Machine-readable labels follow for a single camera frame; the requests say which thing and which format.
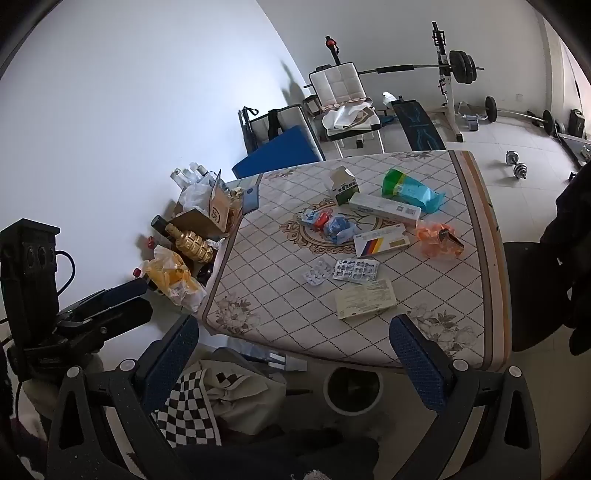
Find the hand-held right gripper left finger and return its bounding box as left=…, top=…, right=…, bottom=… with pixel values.
left=46, top=315, right=200, bottom=480

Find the black white checkered cloth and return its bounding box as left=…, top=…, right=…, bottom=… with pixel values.
left=152, top=360, right=225, bottom=448

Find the blue red milk carton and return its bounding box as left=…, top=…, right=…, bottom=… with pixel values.
left=298, top=208, right=334, bottom=232

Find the pale green flat box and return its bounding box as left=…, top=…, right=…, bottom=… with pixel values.
left=335, top=279, right=398, bottom=320

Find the gold textured bottle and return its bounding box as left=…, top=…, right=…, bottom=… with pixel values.
left=165, top=223, right=217, bottom=265

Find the white box with striped corner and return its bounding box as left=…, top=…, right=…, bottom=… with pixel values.
left=353, top=224, right=410, bottom=258

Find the large silver blister pack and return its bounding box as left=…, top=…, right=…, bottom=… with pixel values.
left=331, top=258, right=380, bottom=282

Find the light blue plastic bag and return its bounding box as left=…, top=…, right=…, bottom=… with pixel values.
left=323, top=215, right=357, bottom=245

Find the chrome dumbbell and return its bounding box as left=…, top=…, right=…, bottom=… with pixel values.
left=505, top=150, right=532, bottom=178

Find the green white medicine box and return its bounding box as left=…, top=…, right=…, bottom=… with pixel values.
left=324, top=166, right=361, bottom=206

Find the beige cloth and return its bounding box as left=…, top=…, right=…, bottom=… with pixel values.
left=322, top=102, right=382, bottom=134

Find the dark glass bottle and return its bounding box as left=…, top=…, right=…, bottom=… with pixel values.
left=150, top=215, right=174, bottom=245

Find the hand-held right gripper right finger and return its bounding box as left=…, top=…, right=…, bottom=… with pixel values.
left=389, top=315, right=542, bottom=480

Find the white barbell rack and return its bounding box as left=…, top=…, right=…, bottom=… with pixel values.
left=431, top=21, right=465, bottom=144

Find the clear plastic packet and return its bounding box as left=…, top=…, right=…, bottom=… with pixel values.
left=226, top=339, right=308, bottom=372

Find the person's dark jacket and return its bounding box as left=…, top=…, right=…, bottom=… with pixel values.
left=540, top=164, right=591, bottom=356

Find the red black handle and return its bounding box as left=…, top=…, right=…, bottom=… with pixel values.
left=323, top=34, right=343, bottom=65

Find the black cable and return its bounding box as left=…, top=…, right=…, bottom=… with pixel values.
left=54, top=250, right=77, bottom=296

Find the patterned tablecloth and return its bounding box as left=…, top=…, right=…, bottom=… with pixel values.
left=199, top=150, right=511, bottom=372

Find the white plastic bag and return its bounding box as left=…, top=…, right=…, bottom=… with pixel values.
left=178, top=182, right=215, bottom=213

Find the long white box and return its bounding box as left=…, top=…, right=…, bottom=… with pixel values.
left=348, top=193, right=422, bottom=229

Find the orange plastic bag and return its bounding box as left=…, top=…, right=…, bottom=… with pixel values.
left=416, top=220, right=465, bottom=259

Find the small silver blister pack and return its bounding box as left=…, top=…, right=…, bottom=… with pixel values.
left=302, top=259, right=334, bottom=287

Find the green blue plastic bag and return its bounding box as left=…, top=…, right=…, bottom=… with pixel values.
left=382, top=168, right=446, bottom=214

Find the black weight bench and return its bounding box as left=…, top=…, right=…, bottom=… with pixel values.
left=390, top=99, right=451, bottom=152

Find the white padded chair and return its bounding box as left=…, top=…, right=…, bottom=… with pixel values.
left=305, top=62, right=386, bottom=155

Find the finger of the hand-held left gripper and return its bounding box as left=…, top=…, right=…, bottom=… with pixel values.
left=69, top=278, right=148, bottom=308
left=60, top=298, right=154, bottom=337

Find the white trash bin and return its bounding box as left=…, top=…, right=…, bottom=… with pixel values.
left=323, top=367, right=385, bottom=416

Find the grey cloth bag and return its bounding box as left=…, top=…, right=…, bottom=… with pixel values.
left=203, top=348, right=287, bottom=435

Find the yellow plastic bag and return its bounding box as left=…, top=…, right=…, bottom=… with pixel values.
left=139, top=246, right=206, bottom=311

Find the brown cardboard box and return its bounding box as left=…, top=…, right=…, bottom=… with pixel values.
left=173, top=168, right=232, bottom=238

